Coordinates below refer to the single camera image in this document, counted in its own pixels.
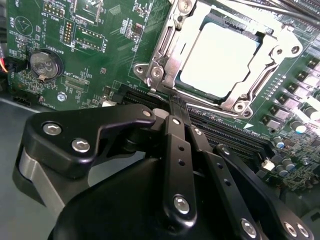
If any metal locking lever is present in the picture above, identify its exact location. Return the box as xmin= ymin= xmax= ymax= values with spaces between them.
xmin=249 ymin=2 xmax=320 ymax=21
xmin=146 ymin=82 xmax=240 ymax=118

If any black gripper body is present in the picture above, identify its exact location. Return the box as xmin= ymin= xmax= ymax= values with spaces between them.
xmin=46 ymin=156 xmax=241 ymax=240

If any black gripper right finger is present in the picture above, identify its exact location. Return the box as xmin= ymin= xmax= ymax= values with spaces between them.
xmin=178 ymin=97 xmax=315 ymax=240

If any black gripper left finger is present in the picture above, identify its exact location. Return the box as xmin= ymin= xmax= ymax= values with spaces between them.
xmin=11 ymin=96 xmax=199 ymax=231

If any metal socket cover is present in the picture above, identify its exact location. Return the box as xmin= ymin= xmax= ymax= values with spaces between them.
xmin=159 ymin=2 xmax=303 ymax=111

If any silver CPU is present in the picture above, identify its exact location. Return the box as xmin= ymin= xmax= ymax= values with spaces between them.
xmin=178 ymin=21 xmax=262 ymax=100

